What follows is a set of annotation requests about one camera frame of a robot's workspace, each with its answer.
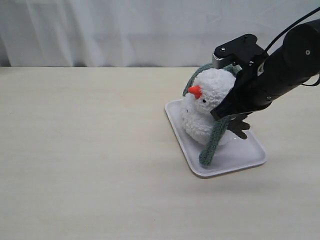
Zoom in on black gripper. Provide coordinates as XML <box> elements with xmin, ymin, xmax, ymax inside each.
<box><xmin>210</xmin><ymin>56</ymin><xmax>275</xmax><ymax>120</ymax></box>

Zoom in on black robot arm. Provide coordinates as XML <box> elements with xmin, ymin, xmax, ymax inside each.
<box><xmin>210</xmin><ymin>19</ymin><xmax>320</xmax><ymax>121</ymax></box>

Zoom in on white plush snowman toy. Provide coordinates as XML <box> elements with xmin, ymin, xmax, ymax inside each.
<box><xmin>180</xmin><ymin>68</ymin><xmax>236</xmax><ymax>146</ymax></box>

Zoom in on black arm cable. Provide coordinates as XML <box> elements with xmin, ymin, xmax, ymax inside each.
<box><xmin>262</xmin><ymin>6</ymin><xmax>320</xmax><ymax>57</ymax></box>

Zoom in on white plastic tray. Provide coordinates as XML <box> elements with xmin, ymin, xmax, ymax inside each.
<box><xmin>164</xmin><ymin>99</ymin><xmax>267</xmax><ymax>179</ymax></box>

